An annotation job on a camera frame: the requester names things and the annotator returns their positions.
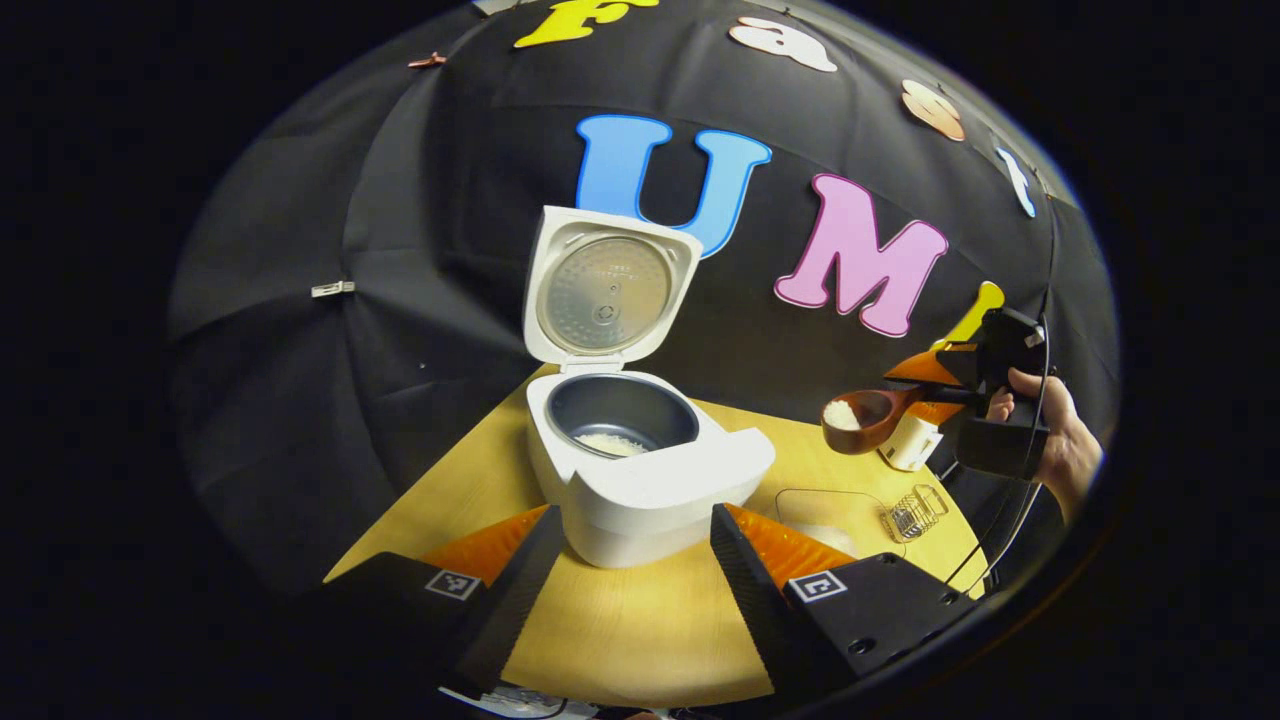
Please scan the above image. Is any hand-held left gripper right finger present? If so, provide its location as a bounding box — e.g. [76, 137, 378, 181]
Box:
[710, 503, 986, 705]

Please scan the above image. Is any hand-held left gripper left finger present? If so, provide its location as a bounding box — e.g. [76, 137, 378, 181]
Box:
[325, 505, 566, 701]

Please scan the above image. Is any wooden spoon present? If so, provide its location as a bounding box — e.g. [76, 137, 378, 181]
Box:
[822, 385, 986, 456]

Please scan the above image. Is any wire chopstick holder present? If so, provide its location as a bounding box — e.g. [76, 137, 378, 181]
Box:
[880, 484, 949, 544]

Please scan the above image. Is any clear plastic rice box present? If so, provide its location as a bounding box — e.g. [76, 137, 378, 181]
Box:
[775, 488, 906, 561]

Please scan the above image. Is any white rice cooker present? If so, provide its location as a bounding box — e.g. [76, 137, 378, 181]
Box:
[522, 205, 776, 569]

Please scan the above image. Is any white rice heap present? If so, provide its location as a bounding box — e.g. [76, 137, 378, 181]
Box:
[575, 432, 649, 458]

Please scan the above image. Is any white toaster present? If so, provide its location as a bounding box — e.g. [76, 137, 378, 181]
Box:
[878, 412, 943, 473]

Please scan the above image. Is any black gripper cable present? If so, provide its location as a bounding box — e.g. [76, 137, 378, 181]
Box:
[945, 190, 1059, 596]

